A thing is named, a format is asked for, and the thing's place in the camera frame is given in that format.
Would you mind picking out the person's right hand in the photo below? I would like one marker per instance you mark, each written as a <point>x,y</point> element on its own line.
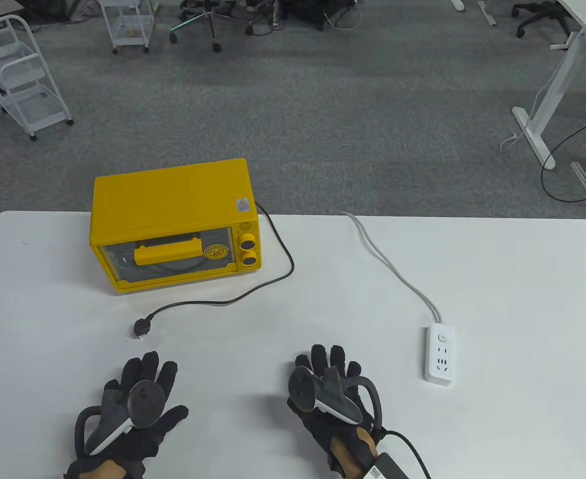
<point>335,357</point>

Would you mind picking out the person's left hand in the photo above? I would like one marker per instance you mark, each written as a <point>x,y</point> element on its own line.
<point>165,379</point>

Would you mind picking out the white power strip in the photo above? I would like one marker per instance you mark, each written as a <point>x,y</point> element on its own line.
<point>440,359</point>

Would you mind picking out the yellow oven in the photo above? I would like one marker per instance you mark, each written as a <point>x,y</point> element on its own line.
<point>173,199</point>

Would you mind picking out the person's right forearm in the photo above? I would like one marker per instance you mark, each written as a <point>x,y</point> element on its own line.
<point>355,454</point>

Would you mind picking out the person's left forearm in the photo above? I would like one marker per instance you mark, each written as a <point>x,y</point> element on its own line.
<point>104,470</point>

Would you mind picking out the grey white handheld controller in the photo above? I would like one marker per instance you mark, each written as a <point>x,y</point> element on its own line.
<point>342,404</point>
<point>145,399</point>

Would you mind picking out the black labelled wrist box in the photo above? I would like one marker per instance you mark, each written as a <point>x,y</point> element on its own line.
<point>387,469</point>

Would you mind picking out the large white rolling cart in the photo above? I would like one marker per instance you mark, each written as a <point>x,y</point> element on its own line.
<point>28,102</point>

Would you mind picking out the black equipment pile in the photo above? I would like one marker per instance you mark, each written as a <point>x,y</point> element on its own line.
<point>307,10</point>

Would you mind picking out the chrome office chair base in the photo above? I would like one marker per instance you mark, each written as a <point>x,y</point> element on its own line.
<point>212,25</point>

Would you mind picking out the small white rolling cart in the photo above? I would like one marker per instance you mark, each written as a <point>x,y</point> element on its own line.
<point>133,22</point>

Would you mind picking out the black office chair base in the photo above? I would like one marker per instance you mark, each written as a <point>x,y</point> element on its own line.
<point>542,12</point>

